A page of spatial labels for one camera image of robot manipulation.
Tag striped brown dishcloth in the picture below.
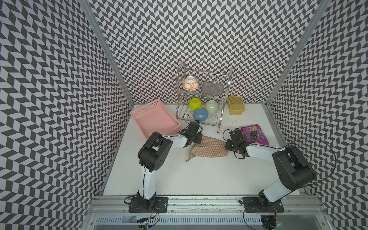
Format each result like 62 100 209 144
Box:
187 136 228 162

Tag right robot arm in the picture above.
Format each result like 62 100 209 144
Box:
225 128 316 209

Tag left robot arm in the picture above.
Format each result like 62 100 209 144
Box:
137 120 203 202

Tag purple blackcurrant gummy bag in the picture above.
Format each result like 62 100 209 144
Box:
241 124 269 146

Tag blue bowl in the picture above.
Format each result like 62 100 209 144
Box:
193 108 209 122

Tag lime green bowl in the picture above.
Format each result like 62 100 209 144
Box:
188 98 202 111

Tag pale green bowl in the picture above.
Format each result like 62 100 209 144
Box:
204 100 219 114

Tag yellow plastic container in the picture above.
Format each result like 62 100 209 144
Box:
228 95 245 116

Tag silver metal dish rack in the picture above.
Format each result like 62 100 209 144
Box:
175 61 233 133

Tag pink plastic basket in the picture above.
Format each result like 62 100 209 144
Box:
130 99 181 147

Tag grey patterned plate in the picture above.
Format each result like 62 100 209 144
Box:
201 80 224 96

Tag white orange patterned bowl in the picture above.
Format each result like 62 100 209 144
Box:
183 76 199 91

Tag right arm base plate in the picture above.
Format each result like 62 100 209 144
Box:
242 196 285 213

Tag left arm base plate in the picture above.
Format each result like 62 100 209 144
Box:
128 196 169 213

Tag aluminium front rail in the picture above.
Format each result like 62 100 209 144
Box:
86 195 327 216

